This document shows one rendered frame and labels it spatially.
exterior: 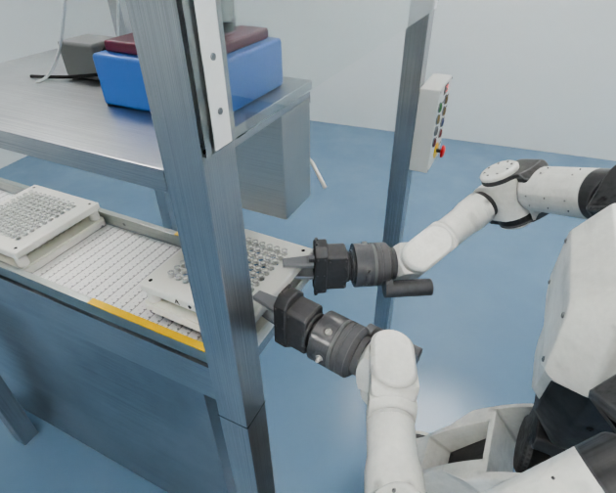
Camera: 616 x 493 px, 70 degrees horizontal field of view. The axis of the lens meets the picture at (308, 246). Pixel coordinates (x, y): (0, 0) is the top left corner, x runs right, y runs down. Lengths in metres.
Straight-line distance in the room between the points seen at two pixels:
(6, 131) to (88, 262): 0.53
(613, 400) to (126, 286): 0.92
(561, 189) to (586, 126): 3.37
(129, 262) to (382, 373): 0.72
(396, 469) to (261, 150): 0.53
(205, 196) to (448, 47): 3.67
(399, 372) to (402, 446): 0.10
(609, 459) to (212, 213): 0.44
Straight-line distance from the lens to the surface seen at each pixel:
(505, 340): 2.32
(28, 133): 0.71
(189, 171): 0.50
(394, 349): 0.67
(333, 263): 0.85
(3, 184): 1.65
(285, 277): 0.84
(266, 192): 0.82
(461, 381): 2.09
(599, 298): 0.57
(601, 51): 4.11
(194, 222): 0.54
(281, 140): 0.76
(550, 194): 0.92
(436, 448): 1.07
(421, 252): 0.87
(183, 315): 0.87
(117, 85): 0.74
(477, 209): 0.97
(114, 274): 1.13
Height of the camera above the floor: 1.60
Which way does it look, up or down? 36 degrees down
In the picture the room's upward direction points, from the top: 1 degrees counter-clockwise
